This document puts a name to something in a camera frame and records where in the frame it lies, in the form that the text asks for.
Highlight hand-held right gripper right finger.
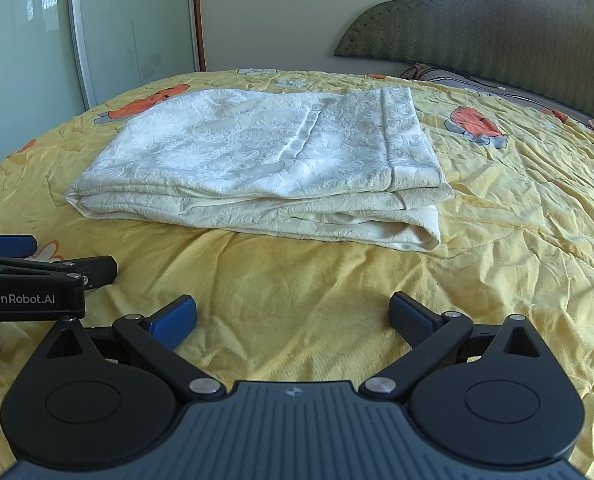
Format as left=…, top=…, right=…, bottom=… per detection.
left=358, top=290, right=548, bottom=402

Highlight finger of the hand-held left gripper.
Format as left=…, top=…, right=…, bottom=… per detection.
left=0, top=233, right=39, bottom=260
left=0, top=254, right=118, bottom=292

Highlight patterned pillow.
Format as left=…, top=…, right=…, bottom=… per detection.
left=401, top=62, right=594, bottom=147

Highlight white pants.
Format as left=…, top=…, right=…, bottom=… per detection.
left=64, top=86, right=456, bottom=254

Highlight yellow printed blanket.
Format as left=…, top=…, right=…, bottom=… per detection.
left=0, top=67, right=594, bottom=480

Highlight green padded headboard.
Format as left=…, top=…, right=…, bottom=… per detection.
left=334, top=0, right=594, bottom=129

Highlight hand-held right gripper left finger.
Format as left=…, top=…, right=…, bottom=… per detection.
left=41, top=294, right=228, bottom=402

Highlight glass wardrobe door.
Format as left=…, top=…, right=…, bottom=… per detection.
left=0, top=0, right=86, bottom=182
left=67, top=0, right=207, bottom=111

